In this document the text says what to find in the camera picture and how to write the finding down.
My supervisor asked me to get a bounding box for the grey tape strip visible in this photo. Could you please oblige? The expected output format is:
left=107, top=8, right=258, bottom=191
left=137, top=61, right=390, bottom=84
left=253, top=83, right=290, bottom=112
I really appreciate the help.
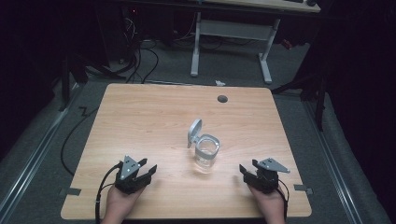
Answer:
left=293, top=184, right=314, bottom=196
left=59, top=187, right=82, bottom=197

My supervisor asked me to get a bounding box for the bundle of black cables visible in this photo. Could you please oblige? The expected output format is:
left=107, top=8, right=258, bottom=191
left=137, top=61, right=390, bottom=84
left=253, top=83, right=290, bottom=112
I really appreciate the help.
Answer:
left=118, top=12, right=161, bottom=85

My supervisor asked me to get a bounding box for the white-framed desk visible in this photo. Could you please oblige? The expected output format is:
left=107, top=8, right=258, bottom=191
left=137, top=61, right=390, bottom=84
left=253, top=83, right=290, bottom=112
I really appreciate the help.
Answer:
left=190, top=0, right=321, bottom=85

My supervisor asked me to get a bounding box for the black floor cable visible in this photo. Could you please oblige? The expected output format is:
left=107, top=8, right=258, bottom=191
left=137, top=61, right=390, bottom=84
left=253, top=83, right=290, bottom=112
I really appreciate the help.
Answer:
left=60, top=105, right=100, bottom=177

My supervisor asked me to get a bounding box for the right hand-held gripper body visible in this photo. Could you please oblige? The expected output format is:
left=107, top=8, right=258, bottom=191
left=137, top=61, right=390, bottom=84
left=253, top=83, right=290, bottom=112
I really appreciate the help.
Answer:
left=247, top=157, right=291, bottom=195

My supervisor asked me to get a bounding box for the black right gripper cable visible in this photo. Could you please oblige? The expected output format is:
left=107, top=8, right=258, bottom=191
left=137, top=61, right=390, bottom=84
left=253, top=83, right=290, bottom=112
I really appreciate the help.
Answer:
left=276, top=178, right=290, bottom=222

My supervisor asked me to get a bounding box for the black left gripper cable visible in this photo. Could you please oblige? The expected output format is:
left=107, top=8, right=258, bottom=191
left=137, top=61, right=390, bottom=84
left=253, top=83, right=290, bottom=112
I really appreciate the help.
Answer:
left=94, top=163, right=122, bottom=224

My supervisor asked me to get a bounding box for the clear jar with grey lid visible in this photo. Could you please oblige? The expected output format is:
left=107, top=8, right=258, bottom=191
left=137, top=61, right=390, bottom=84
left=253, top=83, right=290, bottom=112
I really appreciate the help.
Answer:
left=187, top=118, right=221, bottom=172

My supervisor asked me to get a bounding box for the metal floor rail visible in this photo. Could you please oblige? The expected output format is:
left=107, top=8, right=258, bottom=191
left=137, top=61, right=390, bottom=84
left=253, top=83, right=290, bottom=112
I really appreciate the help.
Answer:
left=0, top=83, right=82, bottom=222
left=304, top=99, right=364, bottom=224

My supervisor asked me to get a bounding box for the black tripod stand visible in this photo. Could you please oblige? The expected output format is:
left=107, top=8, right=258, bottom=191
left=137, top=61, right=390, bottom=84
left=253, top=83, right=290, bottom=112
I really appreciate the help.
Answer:
left=271, top=59, right=331, bottom=132
left=58, top=52, right=125, bottom=112

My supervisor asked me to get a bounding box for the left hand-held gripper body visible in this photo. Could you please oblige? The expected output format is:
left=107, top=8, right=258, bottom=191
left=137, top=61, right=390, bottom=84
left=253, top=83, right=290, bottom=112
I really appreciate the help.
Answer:
left=114, top=154, right=149, bottom=195

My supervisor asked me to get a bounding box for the person's right hand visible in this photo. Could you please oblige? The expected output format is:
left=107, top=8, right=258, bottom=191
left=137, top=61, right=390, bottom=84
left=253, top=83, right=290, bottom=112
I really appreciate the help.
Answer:
left=247, top=184, right=286, bottom=224

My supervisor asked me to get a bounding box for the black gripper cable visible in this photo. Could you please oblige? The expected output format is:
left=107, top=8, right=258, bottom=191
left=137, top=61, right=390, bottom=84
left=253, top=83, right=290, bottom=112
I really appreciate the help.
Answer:
left=94, top=163, right=122, bottom=224
left=276, top=178, right=290, bottom=222

